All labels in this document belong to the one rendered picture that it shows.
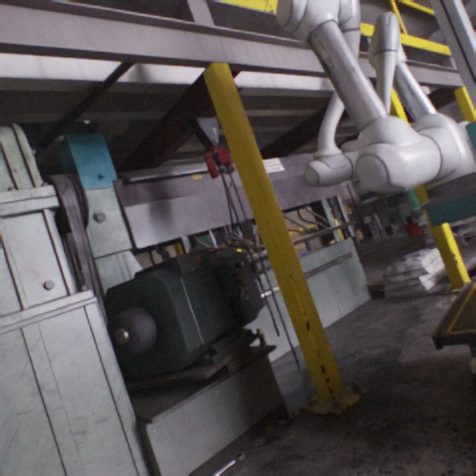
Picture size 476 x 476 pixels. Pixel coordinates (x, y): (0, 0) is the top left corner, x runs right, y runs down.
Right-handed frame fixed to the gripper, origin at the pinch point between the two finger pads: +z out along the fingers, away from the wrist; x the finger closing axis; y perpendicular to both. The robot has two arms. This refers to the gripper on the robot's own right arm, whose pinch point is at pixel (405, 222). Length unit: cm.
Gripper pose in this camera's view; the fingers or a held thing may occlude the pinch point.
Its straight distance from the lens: 183.0
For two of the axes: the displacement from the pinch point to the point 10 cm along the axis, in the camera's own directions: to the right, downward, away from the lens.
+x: 6.5, -1.7, 7.4
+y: 6.8, -2.9, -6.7
